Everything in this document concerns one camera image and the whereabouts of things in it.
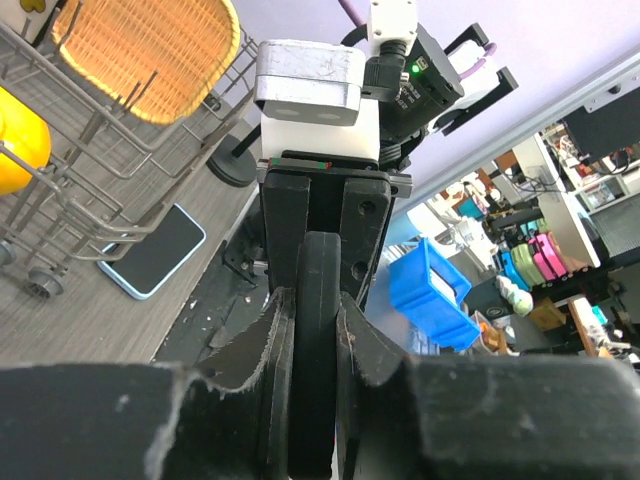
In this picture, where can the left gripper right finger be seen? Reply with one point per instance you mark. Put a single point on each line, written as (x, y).
(403, 416)

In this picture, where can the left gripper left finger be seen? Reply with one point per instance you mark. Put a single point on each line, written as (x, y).
(225, 418)

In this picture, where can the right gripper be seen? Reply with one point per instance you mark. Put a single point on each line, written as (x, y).
(285, 202)

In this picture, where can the black phone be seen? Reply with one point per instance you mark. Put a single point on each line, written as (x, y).
(312, 406)

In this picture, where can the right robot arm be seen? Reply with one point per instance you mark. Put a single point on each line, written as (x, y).
(420, 86)

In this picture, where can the phone in light blue case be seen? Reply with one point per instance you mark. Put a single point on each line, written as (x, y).
(147, 265)

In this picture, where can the blue plastic bin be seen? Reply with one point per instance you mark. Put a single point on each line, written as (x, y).
(427, 289)

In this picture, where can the yellow bowl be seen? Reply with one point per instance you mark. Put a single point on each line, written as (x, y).
(27, 136)

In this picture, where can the floral square plate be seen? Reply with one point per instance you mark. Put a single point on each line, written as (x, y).
(34, 15)

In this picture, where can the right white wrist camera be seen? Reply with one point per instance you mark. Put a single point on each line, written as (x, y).
(309, 94)

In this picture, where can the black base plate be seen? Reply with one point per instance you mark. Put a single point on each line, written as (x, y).
(230, 294)

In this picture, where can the grey wire dish rack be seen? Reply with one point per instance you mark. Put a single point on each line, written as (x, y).
(112, 177)

